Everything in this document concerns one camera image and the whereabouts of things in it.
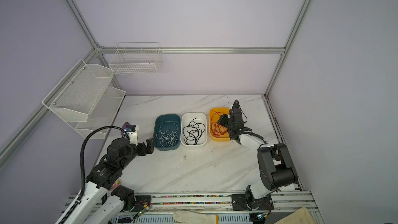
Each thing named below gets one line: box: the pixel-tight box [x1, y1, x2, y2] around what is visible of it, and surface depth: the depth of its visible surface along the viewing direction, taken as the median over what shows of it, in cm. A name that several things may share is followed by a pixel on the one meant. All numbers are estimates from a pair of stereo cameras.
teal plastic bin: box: [154, 114, 181, 151], surface depth 100 cm
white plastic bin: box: [180, 112, 208, 147], surface depth 100 cm
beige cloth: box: [274, 206, 316, 224], surface depth 71 cm
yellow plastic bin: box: [209, 107, 231, 142], surface depth 100 cm
